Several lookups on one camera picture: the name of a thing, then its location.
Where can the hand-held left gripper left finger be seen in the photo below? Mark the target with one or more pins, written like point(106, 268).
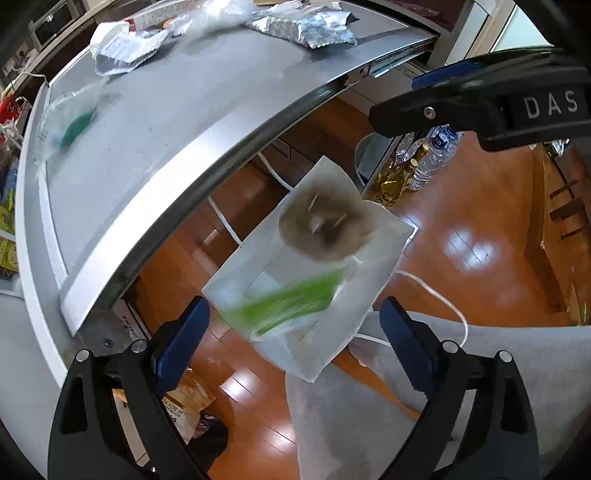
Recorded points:
point(182, 344)

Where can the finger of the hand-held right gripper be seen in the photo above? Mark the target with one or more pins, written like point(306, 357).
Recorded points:
point(443, 74)
point(438, 113)

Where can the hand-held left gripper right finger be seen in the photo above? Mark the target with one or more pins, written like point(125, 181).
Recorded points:
point(408, 344)

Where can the white paper bag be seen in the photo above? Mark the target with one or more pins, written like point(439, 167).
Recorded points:
point(369, 258)

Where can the green wrapper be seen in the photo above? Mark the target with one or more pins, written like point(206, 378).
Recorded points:
point(286, 302)

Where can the brown fuzzy item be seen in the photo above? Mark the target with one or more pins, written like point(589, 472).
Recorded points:
point(323, 217)

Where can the clear plastic water bottle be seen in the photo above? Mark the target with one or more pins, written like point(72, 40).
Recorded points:
point(434, 157)

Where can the yellow printed bag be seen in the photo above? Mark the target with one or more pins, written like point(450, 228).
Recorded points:
point(189, 401)

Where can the glass bottle with gold cap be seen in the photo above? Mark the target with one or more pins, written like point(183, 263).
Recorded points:
point(411, 168)

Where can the yellow oil bottle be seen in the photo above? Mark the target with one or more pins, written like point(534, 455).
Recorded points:
point(390, 184)

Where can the wooden furniture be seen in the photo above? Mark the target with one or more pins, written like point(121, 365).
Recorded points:
point(558, 221)

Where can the silver foil packet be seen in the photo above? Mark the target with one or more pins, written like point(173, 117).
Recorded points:
point(304, 27)

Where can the person's grey trouser leg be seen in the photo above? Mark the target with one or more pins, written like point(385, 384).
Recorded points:
point(558, 369)

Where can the stack of yellow-green boxes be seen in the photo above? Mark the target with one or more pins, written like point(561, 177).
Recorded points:
point(7, 221)

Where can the clear plastic bag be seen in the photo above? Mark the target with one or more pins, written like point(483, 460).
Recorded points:
point(74, 124)

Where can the red bag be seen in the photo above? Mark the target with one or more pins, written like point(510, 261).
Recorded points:
point(8, 110)

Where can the clear plastic wrappers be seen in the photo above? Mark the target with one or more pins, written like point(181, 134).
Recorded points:
point(124, 48)

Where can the built-in oven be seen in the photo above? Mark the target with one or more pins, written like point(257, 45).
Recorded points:
point(53, 21)

